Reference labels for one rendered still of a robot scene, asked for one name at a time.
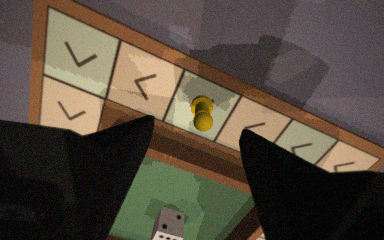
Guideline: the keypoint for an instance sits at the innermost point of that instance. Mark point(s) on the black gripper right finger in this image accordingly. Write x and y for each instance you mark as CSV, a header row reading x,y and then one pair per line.
x,y
297,200

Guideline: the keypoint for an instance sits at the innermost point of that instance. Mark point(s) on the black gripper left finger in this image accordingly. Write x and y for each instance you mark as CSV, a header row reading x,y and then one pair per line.
x,y
93,172

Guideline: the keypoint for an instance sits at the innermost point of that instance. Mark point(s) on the yellow pawn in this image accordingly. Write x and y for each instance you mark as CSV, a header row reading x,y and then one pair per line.
x,y
202,107

